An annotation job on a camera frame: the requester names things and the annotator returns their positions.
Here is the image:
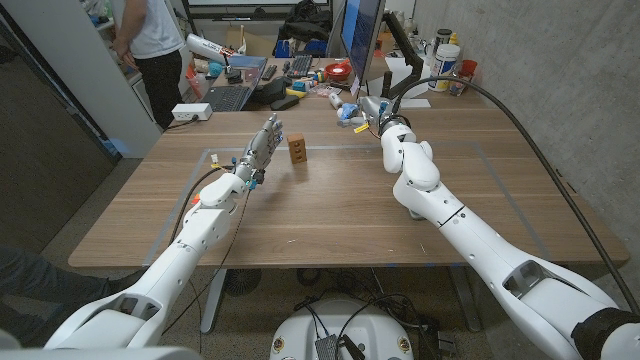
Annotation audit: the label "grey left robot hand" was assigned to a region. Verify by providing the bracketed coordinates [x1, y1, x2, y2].
[232, 113, 285, 189]

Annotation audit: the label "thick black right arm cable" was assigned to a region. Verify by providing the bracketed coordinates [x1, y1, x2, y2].
[391, 75, 640, 317]

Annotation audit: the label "red bowl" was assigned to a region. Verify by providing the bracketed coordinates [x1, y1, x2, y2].
[323, 60, 354, 83]

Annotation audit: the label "black bag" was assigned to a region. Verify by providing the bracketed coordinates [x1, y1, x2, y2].
[276, 0, 332, 44]

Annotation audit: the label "dark-lidded jar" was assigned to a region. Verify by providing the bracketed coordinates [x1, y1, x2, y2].
[432, 27, 453, 51]

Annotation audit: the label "black laptop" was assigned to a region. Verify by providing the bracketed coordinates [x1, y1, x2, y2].
[201, 55, 268, 113]

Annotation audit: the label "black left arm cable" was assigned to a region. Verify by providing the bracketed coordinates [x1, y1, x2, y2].
[167, 164, 237, 249]

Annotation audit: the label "standing person in white shirt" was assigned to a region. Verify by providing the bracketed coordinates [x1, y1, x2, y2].
[110, 0, 186, 131]

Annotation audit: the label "red-lidded jar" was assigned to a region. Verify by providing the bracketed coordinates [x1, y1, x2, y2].
[447, 59, 479, 98]

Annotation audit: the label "cardboard box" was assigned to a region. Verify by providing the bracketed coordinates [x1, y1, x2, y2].
[224, 25, 281, 58]

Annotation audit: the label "blue storage bin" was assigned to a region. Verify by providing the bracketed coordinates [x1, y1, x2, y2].
[273, 38, 329, 59]

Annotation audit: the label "black flat case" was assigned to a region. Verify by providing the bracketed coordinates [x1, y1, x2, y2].
[269, 94, 301, 112]

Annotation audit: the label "black keyboard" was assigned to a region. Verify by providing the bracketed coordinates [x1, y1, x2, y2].
[285, 53, 315, 80]

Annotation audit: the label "computer monitor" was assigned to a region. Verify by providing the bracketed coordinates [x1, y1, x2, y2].
[339, 0, 388, 84]

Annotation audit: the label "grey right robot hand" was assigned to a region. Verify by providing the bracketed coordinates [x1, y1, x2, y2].
[335, 95, 402, 137]

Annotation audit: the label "wooden block with three holes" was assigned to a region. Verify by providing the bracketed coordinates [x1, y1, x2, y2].
[286, 132, 309, 166]

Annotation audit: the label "grey table leg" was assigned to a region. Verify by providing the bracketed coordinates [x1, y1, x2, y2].
[199, 268, 229, 336]
[446, 264, 484, 334]

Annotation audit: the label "white canister with blue label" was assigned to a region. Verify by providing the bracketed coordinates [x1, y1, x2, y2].
[427, 43, 462, 94]

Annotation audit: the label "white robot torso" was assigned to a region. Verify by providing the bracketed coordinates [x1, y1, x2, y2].
[269, 298, 416, 360]

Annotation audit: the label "black round floor fan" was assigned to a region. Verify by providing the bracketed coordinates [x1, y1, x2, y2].
[222, 268, 263, 298]

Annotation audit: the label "white power strip box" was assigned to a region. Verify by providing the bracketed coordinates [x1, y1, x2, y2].
[171, 102, 214, 123]

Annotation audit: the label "white tube with red print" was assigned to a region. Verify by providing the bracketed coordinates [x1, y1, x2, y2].
[185, 33, 237, 62]

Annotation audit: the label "seated person in dark trousers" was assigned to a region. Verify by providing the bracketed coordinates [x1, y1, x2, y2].
[0, 244, 147, 349]

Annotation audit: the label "white cabinet panel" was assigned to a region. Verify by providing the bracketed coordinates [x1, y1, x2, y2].
[0, 0, 163, 159]

